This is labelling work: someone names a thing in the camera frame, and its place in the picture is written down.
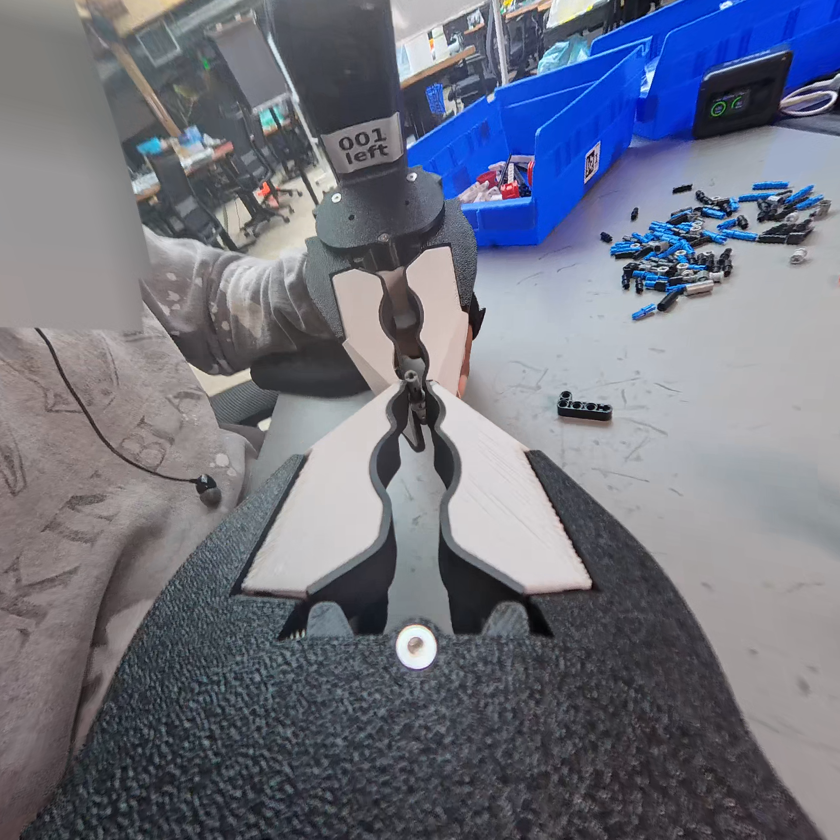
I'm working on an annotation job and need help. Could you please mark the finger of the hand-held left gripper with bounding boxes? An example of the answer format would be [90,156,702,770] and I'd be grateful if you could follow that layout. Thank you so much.
[407,245,469,395]
[330,266,403,396]

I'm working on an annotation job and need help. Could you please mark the grey desk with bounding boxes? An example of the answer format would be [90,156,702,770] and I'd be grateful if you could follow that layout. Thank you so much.
[252,125,840,840]

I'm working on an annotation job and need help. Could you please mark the white cable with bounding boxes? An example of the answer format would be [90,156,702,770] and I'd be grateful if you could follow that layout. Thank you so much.
[781,75,840,119]

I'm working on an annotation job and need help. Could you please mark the black office chair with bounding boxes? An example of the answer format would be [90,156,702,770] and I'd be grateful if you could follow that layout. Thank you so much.
[146,151,225,249]
[223,118,298,238]

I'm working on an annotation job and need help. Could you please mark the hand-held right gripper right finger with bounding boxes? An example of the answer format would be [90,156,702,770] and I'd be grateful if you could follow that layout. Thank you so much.
[427,381,595,598]

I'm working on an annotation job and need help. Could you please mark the person's left forearm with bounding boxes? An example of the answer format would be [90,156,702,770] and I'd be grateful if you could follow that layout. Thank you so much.
[141,226,342,376]

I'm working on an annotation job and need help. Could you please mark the thin black cord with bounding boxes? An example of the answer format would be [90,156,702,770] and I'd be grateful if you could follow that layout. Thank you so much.
[36,328,219,508]

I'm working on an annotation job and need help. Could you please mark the teal plastic bag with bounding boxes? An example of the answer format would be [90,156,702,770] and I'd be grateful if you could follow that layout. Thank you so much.
[538,33,592,76]

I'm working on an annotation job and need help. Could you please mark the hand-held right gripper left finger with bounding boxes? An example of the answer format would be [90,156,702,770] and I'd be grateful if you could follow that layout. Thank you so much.
[241,381,412,601]

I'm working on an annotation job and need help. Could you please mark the black power station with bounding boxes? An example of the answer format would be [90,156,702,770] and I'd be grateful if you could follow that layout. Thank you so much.
[692,45,795,140]

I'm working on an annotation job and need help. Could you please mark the whiteboard on stand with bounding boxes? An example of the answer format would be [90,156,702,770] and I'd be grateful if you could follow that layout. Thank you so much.
[209,16,322,206]

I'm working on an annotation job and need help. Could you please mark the person's grey printed hoodie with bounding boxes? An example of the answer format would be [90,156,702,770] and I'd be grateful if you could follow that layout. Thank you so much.
[0,325,266,840]

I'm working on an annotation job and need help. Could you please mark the pile of blue black pins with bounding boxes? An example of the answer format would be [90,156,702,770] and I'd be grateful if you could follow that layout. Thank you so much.
[600,180,834,322]

